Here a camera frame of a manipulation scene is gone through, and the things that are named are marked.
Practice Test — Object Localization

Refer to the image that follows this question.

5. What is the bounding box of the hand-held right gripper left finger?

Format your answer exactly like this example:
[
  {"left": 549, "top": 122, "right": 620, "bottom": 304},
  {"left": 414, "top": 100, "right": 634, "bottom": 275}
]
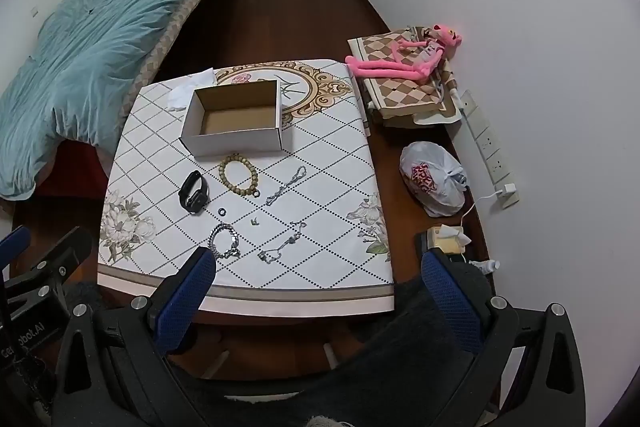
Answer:
[{"left": 52, "top": 246, "right": 218, "bottom": 427}]

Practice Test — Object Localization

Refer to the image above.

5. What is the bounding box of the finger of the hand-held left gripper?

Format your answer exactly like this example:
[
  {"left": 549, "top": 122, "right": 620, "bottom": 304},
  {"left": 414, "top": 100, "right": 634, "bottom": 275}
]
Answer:
[
  {"left": 0, "top": 226, "right": 32, "bottom": 265},
  {"left": 6, "top": 227, "right": 94, "bottom": 308}
]

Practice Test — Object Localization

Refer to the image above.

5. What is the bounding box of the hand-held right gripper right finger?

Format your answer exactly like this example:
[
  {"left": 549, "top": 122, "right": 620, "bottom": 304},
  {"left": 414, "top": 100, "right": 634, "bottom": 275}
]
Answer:
[{"left": 420, "top": 249, "right": 587, "bottom": 427}]

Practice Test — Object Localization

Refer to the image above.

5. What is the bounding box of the silver link bracelet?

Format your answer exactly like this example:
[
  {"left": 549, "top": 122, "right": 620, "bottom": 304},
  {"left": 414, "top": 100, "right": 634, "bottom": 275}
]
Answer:
[{"left": 209, "top": 223, "right": 242, "bottom": 260}]

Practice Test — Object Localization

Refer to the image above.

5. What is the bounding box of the thin silver chain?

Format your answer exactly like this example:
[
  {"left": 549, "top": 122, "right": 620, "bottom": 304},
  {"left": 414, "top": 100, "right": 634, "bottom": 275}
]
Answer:
[
  {"left": 264, "top": 166, "right": 307, "bottom": 208},
  {"left": 257, "top": 220, "right": 307, "bottom": 264}
]

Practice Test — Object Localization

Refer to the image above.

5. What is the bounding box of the black smartwatch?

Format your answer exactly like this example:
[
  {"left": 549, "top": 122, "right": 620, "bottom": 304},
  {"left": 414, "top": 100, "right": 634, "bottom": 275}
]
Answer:
[{"left": 178, "top": 170, "right": 210, "bottom": 214}]

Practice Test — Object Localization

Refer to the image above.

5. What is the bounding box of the wooden bead bracelet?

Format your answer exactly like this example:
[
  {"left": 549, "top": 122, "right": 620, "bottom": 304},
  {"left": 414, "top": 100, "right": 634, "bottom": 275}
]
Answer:
[{"left": 218, "top": 153, "right": 261, "bottom": 198}]

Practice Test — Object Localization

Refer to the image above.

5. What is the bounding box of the cardboard box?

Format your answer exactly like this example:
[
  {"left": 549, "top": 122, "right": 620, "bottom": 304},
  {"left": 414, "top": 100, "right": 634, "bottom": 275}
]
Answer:
[{"left": 179, "top": 79, "right": 285, "bottom": 158}]

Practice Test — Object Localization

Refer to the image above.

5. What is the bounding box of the tissue box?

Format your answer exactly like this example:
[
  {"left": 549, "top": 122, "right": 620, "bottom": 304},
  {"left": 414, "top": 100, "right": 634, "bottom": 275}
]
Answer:
[{"left": 426, "top": 224, "right": 474, "bottom": 258}]

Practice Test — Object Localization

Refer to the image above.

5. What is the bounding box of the person's dark clothing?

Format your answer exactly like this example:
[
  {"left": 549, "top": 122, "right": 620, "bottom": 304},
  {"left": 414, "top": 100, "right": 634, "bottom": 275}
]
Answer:
[{"left": 170, "top": 277, "right": 503, "bottom": 427}]

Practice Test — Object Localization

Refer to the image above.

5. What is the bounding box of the white plastic bag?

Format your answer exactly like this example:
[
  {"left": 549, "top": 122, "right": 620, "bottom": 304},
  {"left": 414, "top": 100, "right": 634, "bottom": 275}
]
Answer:
[{"left": 399, "top": 141, "right": 470, "bottom": 218}]

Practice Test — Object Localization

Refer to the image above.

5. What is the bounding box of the white power strip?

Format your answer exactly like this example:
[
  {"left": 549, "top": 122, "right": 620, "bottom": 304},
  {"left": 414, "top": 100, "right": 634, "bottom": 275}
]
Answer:
[{"left": 452, "top": 89, "right": 521, "bottom": 208}]

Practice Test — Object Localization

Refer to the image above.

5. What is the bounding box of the white tissue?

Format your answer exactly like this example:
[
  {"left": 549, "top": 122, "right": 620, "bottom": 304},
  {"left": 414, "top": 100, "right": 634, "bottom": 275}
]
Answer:
[{"left": 167, "top": 68, "right": 217, "bottom": 112}]

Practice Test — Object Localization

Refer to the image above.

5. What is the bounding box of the blue duvet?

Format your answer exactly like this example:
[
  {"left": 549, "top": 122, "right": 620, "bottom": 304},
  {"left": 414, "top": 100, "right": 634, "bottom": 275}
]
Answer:
[{"left": 0, "top": 0, "right": 241, "bottom": 200}]

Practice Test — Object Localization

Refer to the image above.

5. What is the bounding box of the pink plush toy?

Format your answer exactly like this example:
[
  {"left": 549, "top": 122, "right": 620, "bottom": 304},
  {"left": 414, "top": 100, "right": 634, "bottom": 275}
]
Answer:
[{"left": 345, "top": 24, "right": 465, "bottom": 83}]

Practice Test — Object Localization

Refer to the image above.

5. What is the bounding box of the bed with patterned mattress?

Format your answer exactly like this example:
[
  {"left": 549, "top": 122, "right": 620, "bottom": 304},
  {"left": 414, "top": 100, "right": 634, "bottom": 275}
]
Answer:
[{"left": 0, "top": 0, "right": 242, "bottom": 208}]

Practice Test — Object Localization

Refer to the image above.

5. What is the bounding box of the white charger cable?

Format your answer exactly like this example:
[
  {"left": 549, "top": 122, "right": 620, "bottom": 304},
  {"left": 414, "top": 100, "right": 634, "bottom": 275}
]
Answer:
[{"left": 457, "top": 192, "right": 501, "bottom": 229}]

